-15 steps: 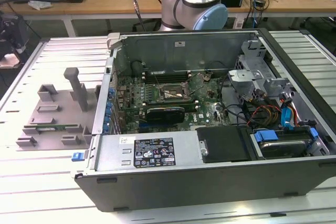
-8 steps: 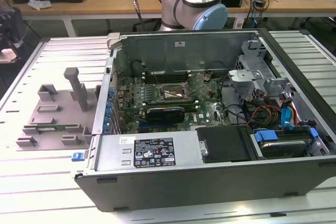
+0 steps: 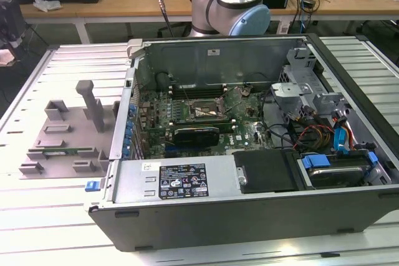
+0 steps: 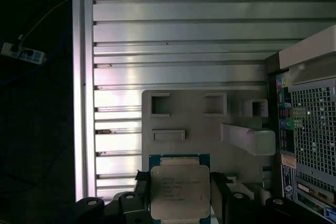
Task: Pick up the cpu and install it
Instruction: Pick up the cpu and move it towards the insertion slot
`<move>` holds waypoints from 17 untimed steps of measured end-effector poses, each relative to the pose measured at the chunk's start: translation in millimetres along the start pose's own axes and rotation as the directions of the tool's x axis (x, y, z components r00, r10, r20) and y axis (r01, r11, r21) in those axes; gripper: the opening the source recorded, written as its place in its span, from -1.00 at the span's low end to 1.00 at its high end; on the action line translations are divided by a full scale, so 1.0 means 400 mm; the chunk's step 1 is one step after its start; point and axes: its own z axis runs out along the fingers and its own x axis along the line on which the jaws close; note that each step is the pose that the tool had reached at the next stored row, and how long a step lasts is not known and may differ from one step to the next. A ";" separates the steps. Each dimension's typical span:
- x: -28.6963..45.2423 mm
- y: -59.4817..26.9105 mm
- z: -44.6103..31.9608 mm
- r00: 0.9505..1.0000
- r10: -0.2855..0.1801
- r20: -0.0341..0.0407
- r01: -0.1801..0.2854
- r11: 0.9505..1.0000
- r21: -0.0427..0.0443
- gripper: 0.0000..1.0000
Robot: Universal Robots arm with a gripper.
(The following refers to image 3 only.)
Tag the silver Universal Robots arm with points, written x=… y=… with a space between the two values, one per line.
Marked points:
x=227 y=1

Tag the CPU socket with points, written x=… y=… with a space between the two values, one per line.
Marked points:
x=204 y=107

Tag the dark sleeved person arm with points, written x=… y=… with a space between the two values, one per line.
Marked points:
x=12 y=20

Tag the crumpled white paper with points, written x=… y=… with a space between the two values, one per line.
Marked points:
x=46 y=4

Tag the grey plastic parts rack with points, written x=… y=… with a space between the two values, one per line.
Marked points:
x=78 y=122

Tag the green RAM stick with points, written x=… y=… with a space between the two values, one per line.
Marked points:
x=70 y=151

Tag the grey case release latch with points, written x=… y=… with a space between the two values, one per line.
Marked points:
x=135 y=46

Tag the blue case side clip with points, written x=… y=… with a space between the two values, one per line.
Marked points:
x=92 y=186

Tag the silver power supply unit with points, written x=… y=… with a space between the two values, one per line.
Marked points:
x=131 y=182

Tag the black RAM slot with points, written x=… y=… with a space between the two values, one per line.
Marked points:
x=202 y=90
x=202 y=96
x=202 y=124
x=202 y=120
x=202 y=93
x=202 y=87

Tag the black graphics card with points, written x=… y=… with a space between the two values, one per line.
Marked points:
x=196 y=139

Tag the round coin cell battery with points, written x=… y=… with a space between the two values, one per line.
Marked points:
x=244 y=91

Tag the green motherboard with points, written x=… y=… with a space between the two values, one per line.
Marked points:
x=243 y=113

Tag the open black PC case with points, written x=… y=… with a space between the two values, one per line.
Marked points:
x=218 y=225

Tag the black plastic drive cover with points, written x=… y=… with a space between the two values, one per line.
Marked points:
x=265 y=169

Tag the silver metal disk bay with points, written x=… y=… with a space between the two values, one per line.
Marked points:
x=288 y=89

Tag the small black device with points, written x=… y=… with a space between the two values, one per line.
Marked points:
x=309 y=2

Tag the long wooden desk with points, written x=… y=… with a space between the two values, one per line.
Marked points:
x=349 y=7

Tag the hard disk in blue carrier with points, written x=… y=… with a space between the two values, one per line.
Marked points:
x=336 y=176

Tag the black office chair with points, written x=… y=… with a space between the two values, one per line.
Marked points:
x=380 y=34

